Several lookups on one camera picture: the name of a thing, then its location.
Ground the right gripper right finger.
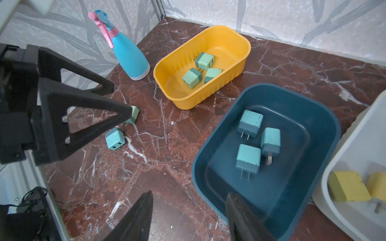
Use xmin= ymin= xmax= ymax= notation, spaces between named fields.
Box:
xmin=226 ymin=193 xmax=276 ymax=241

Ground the aluminium front rail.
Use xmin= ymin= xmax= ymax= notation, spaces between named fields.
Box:
xmin=1 ymin=151 xmax=70 ymax=241

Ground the teal spray bottle pink trigger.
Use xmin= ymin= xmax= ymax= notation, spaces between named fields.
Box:
xmin=88 ymin=10 xmax=150 ymax=81

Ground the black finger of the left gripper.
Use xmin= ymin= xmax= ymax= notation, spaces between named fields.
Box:
xmin=26 ymin=45 xmax=115 ymax=96
xmin=31 ymin=78 xmax=132 ymax=166

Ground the green plug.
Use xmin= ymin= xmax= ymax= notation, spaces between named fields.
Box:
xmin=195 ymin=52 xmax=215 ymax=70
xmin=125 ymin=105 xmax=140 ymax=124
xmin=182 ymin=68 xmax=203 ymax=89
xmin=204 ymin=68 xmax=223 ymax=84

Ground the yellow plastic storage box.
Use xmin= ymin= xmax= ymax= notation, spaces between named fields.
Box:
xmin=153 ymin=26 xmax=251 ymax=110

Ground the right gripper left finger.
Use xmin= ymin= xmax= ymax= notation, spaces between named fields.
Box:
xmin=103 ymin=191 xmax=153 ymax=241

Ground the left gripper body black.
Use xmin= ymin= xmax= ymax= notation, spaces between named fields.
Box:
xmin=1 ymin=43 xmax=41 ymax=164

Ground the dark teal storage box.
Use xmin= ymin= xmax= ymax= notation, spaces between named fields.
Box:
xmin=192 ymin=83 xmax=341 ymax=241

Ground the white plastic storage box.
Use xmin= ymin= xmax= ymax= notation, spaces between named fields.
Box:
xmin=312 ymin=92 xmax=386 ymax=241

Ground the yellow plug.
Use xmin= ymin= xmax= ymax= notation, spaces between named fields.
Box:
xmin=328 ymin=171 xmax=371 ymax=202
xmin=366 ymin=172 xmax=386 ymax=214

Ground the teal plug bottom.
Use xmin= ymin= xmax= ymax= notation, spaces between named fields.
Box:
xmin=235 ymin=144 xmax=261 ymax=181

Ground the teal plug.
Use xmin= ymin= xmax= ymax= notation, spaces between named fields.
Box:
xmin=235 ymin=144 xmax=261 ymax=181
xmin=237 ymin=110 xmax=263 ymax=140
xmin=105 ymin=127 xmax=126 ymax=150
xmin=260 ymin=128 xmax=281 ymax=165

